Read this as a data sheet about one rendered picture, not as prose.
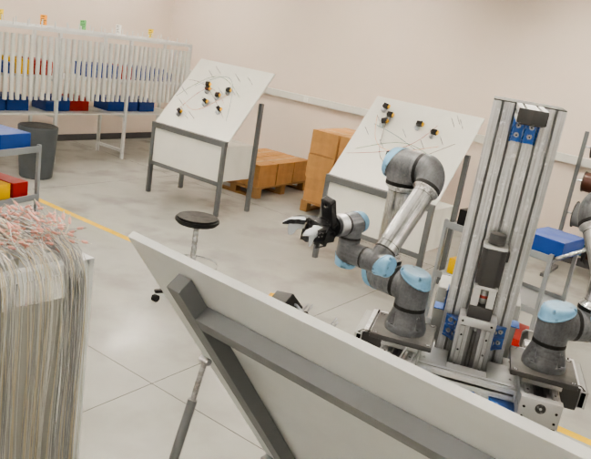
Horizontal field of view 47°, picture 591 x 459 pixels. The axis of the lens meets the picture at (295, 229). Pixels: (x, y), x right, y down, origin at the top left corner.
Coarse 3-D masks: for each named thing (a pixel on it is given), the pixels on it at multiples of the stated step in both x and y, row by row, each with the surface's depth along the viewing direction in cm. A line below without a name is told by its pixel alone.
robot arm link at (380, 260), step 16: (432, 160) 235; (416, 176) 236; (432, 176) 232; (416, 192) 231; (432, 192) 231; (416, 208) 229; (400, 224) 226; (384, 240) 225; (400, 240) 225; (368, 256) 224; (384, 256) 221; (384, 272) 220
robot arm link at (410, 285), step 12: (408, 264) 251; (396, 276) 247; (408, 276) 242; (420, 276) 243; (396, 288) 246; (408, 288) 243; (420, 288) 242; (396, 300) 248; (408, 300) 244; (420, 300) 244
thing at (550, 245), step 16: (448, 224) 511; (544, 240) 467; (560, 240) 463; (576, 240) 471; (544, 256) 463; (560, 256) 455; (576, 256) 495; (448, 272) 525; (432, 288) 526; (528, 288) 523; (544, 288) 465; (528, 304) 487
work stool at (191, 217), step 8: (176, 216) 521; (184, 216) 519; (192, 216) 523; (200, 216) 526; (208, 216) 529; (184, 224) 510; (192, 224) 508; (200, 224) 510; (208, 224) 513; (216, 224) 518; (192, 240) 527; (192, 248) 529; (192, 256) 530; (200, 256) 553; (152, 296) 526
